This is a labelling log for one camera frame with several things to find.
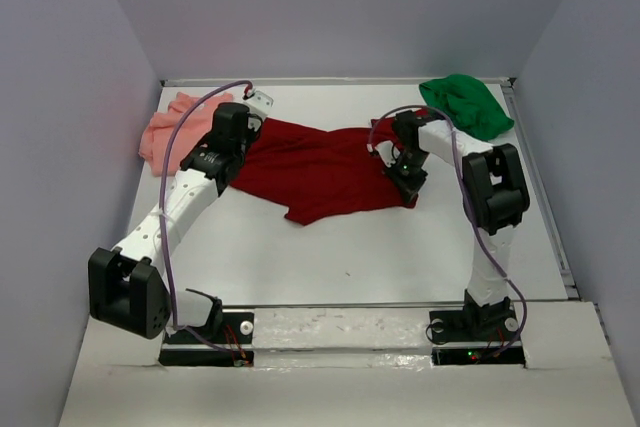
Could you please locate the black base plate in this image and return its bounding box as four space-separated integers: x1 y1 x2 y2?
158 309 255 368
425 309 526 367

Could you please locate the red t shirt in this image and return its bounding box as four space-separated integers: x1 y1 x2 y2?
231 118 417 226

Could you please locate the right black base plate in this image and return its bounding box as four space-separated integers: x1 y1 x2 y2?
425 309 526 367

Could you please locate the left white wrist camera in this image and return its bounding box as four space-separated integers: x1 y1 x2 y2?
242 89 274 120

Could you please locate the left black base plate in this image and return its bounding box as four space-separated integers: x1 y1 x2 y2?
158 309 255 368

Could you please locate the pink folded t shirt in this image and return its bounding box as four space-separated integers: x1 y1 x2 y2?
139 92 234 177

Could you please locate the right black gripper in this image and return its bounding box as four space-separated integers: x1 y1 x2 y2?
383 148 430 205

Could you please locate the green t shirt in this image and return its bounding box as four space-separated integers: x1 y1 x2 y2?
418 74 515 141

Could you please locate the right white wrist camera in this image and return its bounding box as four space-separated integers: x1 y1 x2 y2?
366 141 401 167

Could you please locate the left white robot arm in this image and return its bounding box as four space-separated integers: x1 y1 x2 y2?
88 92 273 342

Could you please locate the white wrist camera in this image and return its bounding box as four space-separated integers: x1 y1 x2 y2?
242 89 274 120
366 141 401 167

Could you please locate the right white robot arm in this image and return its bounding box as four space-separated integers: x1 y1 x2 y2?
368 109 530 347

